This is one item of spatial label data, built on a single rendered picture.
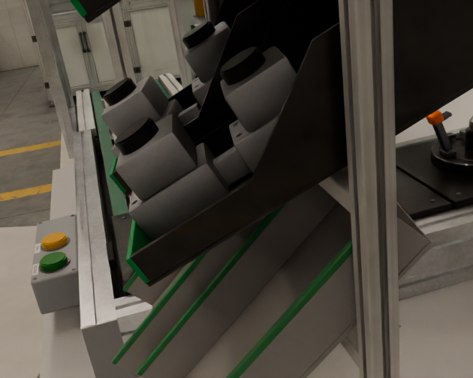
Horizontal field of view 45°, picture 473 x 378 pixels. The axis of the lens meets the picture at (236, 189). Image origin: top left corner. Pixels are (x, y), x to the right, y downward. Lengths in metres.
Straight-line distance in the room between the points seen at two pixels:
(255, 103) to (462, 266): 0.61
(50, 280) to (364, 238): 0.63
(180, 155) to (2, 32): 8.69
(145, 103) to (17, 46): 8.55
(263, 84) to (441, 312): 0.57
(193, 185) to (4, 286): 0.78
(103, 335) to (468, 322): 0.48
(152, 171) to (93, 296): 0.45
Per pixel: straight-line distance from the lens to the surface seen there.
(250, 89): 0.36
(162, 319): 0.55
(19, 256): 1.21
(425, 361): 0.78
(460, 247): 0.89
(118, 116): 0.50
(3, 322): 1.01
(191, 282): 0.53
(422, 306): 0.87
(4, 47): 9.06
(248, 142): 0.37
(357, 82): 0.29
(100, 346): 0.77
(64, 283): 0.89
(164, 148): 0.37
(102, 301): 0.79
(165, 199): 0.38
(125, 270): 0.82
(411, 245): 0.37
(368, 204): 0.31
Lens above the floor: 1.38
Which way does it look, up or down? 24 degrees down
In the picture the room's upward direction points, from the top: 8 degrees counter-clockwise
